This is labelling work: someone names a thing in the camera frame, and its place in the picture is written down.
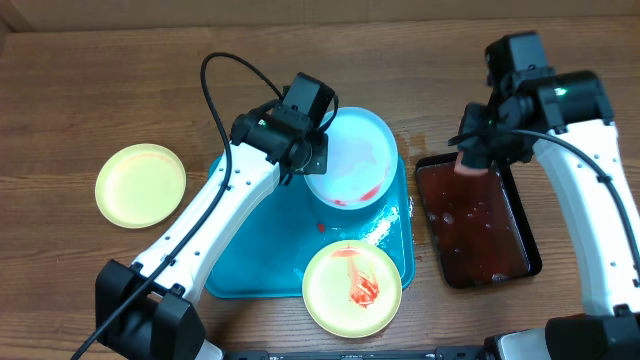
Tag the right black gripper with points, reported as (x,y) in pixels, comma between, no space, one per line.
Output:
(476,142)

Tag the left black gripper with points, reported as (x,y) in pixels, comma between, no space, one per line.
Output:
(319,162)

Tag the pink and green sponge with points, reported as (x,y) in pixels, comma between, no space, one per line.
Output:
(464,170)

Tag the light blue plate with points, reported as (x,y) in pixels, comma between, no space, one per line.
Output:
(361,163)

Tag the yellow plate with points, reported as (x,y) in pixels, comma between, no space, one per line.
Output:
(140,186)
(352,289)

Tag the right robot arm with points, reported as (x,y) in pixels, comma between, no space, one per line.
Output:
(566,123)

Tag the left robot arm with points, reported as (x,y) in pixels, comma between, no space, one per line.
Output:
(147,310)

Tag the black water tray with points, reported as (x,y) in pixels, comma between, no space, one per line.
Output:
(478,224)

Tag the teal plastic tray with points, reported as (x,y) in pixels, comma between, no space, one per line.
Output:
(268,255)

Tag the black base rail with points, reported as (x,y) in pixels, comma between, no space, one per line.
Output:
(439,353)

